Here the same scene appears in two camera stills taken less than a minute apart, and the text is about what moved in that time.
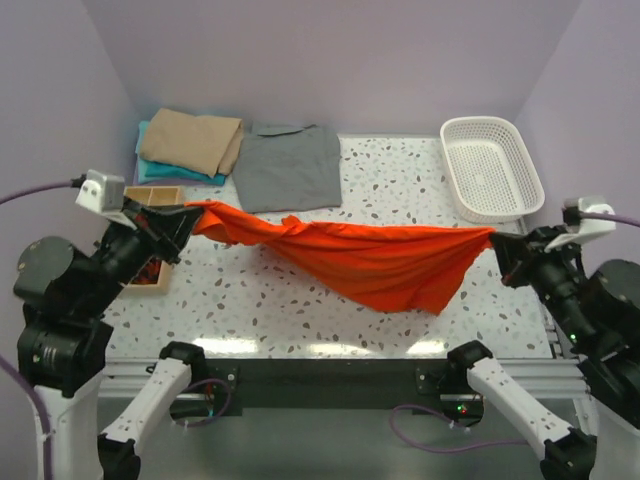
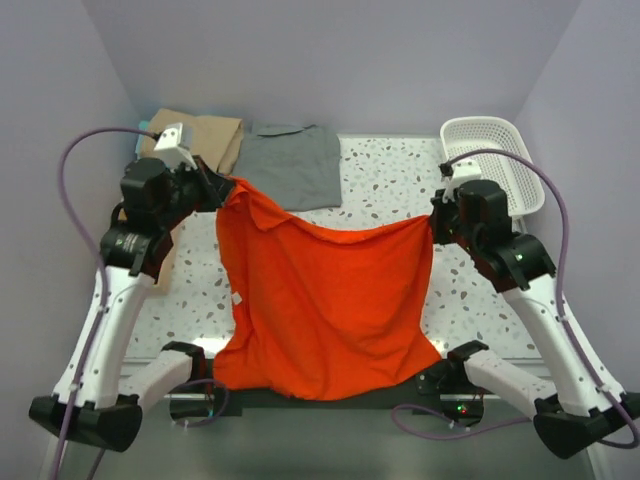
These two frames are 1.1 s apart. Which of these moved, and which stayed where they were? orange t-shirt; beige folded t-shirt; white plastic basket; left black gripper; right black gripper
Moved: left black gripper; orange t-shirt; right black gripper
Stayed: beige folded t-shirt; white plastic basket
